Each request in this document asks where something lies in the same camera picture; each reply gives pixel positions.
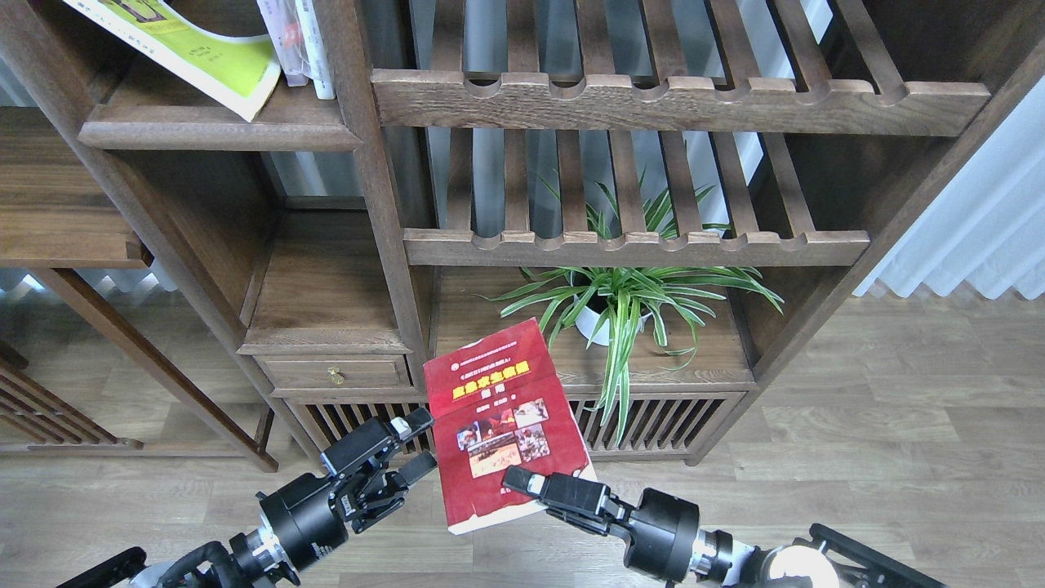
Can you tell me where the dark wooden bookshelf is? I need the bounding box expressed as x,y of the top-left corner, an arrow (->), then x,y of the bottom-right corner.
2,1 -> 1043,465

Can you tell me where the white pleated curtain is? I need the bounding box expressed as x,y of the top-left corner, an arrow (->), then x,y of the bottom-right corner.
855,83 -> 1044,299

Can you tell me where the white plant pot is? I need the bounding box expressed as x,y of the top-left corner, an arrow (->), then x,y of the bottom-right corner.
576,295 -> 652,346

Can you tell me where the upright white book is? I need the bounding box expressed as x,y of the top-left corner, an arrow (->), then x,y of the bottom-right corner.
294,0 -> 336,100

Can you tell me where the yellow green book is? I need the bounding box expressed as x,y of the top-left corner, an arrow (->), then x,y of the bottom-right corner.
69,1 -> 282,122

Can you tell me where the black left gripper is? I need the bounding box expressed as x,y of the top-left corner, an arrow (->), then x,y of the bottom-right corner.
255,407 -> 438,572

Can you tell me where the white lavender book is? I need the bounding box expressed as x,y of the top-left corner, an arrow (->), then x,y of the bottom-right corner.
257,1 -> 309,88

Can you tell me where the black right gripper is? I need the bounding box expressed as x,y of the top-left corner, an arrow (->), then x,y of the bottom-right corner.
501,465 -> 700,583

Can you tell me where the green spider plant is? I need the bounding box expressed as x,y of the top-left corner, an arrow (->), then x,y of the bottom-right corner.
486,171 -> 785,446

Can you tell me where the wooden side furniture left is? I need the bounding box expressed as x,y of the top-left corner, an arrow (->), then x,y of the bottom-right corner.
1,105 -> 278,472

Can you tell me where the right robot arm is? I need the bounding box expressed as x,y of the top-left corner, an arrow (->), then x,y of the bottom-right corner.
503,465 -> 938,587

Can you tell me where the brass drawer knob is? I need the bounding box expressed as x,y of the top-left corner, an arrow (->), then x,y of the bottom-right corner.
327,366 -> 345,385

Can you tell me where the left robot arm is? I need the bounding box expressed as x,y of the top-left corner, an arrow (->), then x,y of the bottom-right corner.
67,407 -> 437,587

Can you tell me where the red paperback book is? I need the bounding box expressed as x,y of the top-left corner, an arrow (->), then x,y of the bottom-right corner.
423,317 -> 596,535

